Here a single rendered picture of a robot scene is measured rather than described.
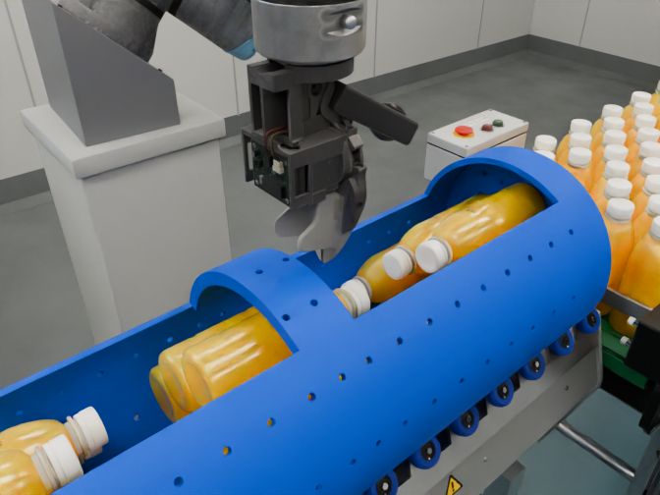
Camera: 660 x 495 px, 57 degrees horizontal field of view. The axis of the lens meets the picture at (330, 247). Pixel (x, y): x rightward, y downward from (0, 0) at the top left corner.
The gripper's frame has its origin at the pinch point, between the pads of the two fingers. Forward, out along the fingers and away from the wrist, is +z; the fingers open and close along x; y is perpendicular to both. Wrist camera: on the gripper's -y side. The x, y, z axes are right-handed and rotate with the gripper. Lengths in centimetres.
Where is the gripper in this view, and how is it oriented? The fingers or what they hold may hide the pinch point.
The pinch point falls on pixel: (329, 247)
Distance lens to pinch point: 61.6
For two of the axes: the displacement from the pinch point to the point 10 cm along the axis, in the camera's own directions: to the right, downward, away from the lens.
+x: 6.5, 4.3, -6.3
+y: -7.6, 3.6, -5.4
